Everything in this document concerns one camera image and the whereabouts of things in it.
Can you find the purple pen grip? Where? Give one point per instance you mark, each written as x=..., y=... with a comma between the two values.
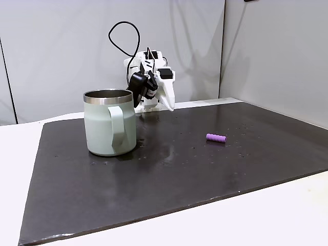
x=216, y=138

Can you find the pale green steel mug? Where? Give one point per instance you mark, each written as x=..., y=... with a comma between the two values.
x=110, y=123

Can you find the black table mat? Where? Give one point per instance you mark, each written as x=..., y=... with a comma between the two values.
x=159, y=174

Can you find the black camera box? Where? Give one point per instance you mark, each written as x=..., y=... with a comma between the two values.
x=137, y=85

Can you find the black wall fixture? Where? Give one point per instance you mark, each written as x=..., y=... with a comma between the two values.
x=250, y=0

